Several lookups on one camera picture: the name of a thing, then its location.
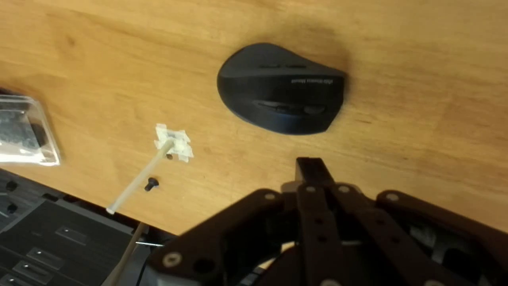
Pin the black computer mouse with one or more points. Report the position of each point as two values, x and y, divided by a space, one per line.
280 90

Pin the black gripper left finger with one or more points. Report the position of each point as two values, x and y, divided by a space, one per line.
255 233

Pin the clear plastic container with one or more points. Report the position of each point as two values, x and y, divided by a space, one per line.
25 129

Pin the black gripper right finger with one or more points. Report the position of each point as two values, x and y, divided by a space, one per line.
402 239

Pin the small black screw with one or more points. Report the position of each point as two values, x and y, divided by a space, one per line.
152 183

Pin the white post on taped base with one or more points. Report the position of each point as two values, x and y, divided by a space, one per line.
175 142

